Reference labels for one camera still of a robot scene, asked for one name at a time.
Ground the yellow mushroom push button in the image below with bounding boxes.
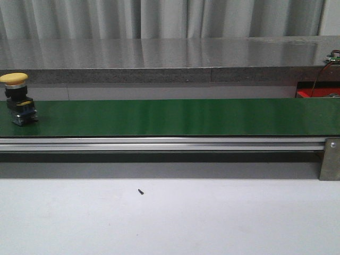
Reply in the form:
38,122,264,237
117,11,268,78
1,72,38,126

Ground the grey stone shelf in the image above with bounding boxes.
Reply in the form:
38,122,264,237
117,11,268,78
1,36,339,84

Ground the green conveyor belt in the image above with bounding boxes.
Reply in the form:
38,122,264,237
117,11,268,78
1,98,339,137

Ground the red bin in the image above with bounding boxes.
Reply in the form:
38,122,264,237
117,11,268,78
296,81,339,98

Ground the small green circuit board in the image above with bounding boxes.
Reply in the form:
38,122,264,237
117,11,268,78
324,49,340,64

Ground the grey curtain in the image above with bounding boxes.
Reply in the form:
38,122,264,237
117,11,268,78
1,1,339,39

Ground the aluminium conveyor rail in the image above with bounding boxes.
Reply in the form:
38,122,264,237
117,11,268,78
1,137,326,152

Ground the metal conveyor support bracket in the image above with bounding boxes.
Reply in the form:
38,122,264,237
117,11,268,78
319,138,340,181

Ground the red orange wire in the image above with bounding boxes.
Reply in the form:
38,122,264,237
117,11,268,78
311,63,332,98

